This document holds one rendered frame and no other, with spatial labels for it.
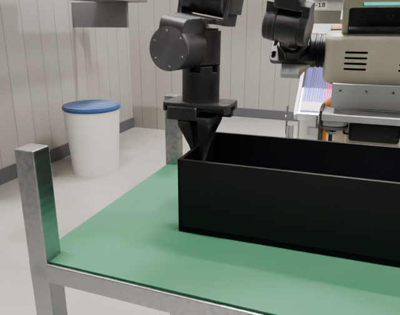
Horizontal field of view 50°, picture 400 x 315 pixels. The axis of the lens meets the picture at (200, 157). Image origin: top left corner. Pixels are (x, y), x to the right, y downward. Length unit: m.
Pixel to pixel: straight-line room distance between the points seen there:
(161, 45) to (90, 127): 2.98
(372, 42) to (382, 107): 0.16
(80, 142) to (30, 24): 1.08
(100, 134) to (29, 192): 3.00
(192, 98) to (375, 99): 0.59
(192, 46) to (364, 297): 0.36
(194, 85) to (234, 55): 5.21
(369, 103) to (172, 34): 0.67
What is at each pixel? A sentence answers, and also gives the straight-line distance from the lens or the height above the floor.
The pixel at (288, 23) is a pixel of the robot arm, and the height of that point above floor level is 1.24.
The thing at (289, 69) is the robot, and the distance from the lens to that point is 1.16.
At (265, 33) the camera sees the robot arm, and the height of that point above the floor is 1.22.
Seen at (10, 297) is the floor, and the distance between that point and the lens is 2.31.
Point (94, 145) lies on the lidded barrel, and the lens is 3.58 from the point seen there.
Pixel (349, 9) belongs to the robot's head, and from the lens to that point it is 1.08.
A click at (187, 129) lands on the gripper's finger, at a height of 1.09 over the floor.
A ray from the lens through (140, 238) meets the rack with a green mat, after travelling 0.63.
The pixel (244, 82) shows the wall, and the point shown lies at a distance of 5.84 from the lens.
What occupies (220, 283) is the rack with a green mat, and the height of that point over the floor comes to 0.95.
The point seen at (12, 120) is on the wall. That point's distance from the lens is 3.82.
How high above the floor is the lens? 1.25
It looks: 18 degrees down
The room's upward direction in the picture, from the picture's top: straight up
